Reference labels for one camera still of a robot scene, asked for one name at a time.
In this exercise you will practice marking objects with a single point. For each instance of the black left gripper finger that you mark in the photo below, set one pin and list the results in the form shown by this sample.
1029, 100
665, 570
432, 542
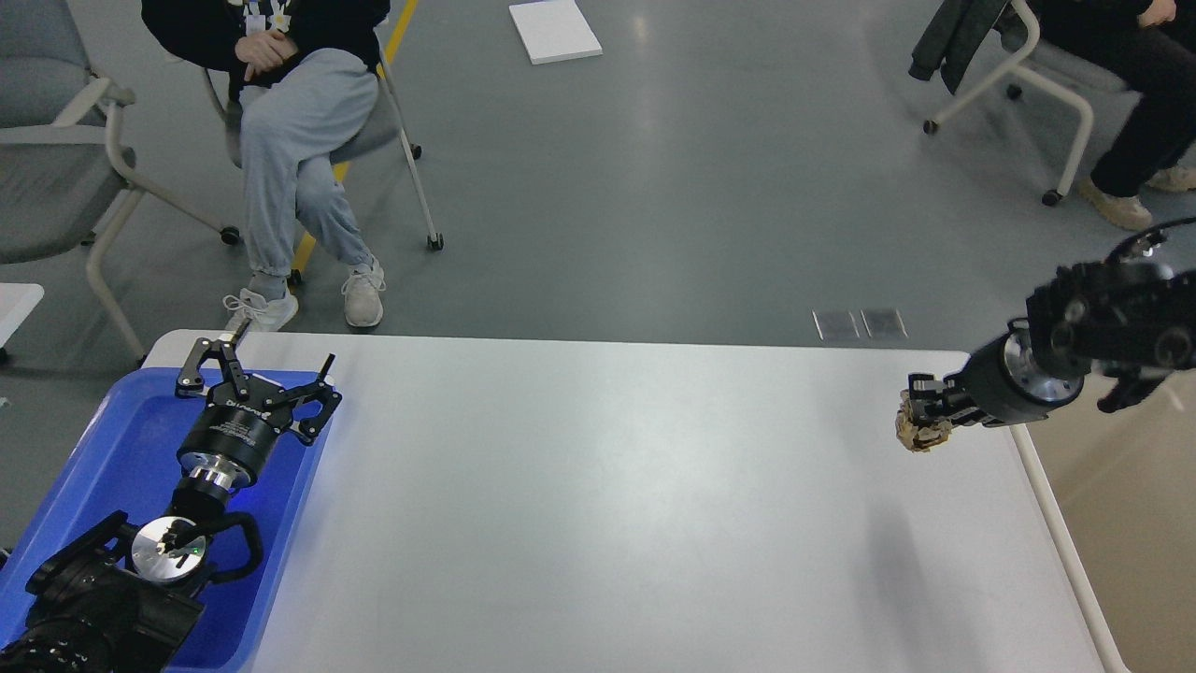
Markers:
308, 429
235, 382

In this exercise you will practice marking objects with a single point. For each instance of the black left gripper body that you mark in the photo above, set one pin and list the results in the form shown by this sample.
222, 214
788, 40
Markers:
232, 441

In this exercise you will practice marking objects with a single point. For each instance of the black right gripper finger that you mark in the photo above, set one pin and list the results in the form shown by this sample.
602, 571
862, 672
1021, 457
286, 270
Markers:
924, 400

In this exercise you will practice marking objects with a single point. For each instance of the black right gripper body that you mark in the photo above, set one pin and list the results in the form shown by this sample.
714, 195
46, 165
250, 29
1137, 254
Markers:
1002, 384

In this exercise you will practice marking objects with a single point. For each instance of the brown paper ball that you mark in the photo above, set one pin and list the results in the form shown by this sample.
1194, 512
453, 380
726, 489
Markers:
919, 436

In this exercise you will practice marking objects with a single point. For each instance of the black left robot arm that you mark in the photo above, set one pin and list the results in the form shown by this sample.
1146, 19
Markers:
161, 545

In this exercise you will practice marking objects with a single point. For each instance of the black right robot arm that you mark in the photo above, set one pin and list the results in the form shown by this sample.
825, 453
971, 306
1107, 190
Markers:
1126, 317

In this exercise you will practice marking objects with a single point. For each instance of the right metal floor plate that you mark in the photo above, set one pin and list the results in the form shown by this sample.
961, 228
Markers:
884, 324

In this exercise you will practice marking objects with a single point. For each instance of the metal floor plate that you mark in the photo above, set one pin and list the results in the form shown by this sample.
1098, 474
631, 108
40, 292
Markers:
836, 325
884, 324

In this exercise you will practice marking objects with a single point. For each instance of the blue plastic tray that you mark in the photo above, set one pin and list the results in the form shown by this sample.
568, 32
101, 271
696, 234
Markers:
127, 461

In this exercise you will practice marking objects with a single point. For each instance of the left metal floor plate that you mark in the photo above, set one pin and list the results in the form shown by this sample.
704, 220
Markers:
836, 325

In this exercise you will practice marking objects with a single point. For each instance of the beige plastic bin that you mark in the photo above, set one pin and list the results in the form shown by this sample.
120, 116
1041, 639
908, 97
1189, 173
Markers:
1125, 483

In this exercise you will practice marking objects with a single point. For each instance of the white table edge left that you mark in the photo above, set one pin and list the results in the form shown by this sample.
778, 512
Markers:
17, 302

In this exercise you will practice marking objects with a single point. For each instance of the grey office chair left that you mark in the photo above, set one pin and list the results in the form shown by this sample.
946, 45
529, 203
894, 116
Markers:
67, 176

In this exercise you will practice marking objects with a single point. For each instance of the grey chair under person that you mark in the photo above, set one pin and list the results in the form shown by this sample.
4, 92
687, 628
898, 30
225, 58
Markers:
384, 125

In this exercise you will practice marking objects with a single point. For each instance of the seated person grey pants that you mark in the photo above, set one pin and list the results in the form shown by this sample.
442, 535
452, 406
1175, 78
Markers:
312, 66

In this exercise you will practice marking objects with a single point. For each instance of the grey chair top right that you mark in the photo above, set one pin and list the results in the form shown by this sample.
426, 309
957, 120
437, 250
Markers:
1048, 69

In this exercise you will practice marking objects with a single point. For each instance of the dark jacket on chair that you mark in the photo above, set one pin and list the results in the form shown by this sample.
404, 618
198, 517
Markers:
948, 44

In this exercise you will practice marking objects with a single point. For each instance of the seated person black clothes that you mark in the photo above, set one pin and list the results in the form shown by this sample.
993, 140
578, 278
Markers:
1151, 46

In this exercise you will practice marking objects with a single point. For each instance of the white flat box on floor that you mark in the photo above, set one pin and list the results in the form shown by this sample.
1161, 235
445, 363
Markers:
554, 31

